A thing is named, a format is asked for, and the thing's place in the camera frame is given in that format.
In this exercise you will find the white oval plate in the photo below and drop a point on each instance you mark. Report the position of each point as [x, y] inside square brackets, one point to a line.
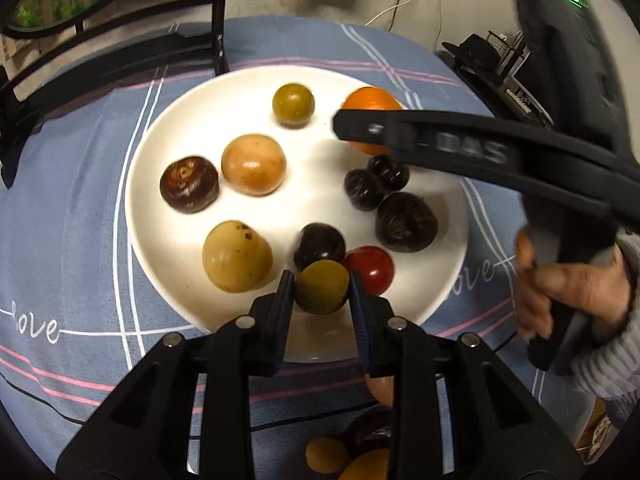
[175, 270]

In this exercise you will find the small olive fruit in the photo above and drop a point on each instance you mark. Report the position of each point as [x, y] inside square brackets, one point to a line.
[321, 286]

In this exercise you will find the red cherry tomato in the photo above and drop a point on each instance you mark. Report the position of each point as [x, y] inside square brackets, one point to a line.
[372, 270]

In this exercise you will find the small yellow fruit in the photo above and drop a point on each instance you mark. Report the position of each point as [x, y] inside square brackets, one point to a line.
[326, 454]

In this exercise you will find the orange mandarin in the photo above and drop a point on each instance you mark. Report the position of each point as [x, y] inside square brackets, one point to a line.
[372, 99]

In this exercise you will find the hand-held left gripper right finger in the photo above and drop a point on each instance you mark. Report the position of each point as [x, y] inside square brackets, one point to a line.
[361, 320]

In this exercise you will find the yellow-green citrus fruit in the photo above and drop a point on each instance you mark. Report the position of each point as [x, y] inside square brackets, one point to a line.
[293, 105]

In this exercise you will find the dark water chestnut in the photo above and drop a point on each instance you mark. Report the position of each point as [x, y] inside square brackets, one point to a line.
[372, 432]
[389, 171]
[406, 221]
[189, 185]
[362, 190]
[317, 242]

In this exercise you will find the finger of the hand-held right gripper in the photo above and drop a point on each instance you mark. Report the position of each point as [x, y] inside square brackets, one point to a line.
[450, 147]

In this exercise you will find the person's right hand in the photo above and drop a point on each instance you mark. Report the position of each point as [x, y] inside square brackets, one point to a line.
[585, 287]

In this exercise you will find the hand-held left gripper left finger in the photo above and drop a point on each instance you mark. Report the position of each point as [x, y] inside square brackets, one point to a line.
[280, 320]

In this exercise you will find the person's right forearm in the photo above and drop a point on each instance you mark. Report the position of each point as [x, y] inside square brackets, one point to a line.
[610, 360]

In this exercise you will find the spotted tan round fruit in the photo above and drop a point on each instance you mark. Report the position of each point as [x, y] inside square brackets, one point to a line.
[237, 255]

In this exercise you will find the black hat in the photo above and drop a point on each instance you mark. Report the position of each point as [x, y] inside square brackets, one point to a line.
[472, 52]

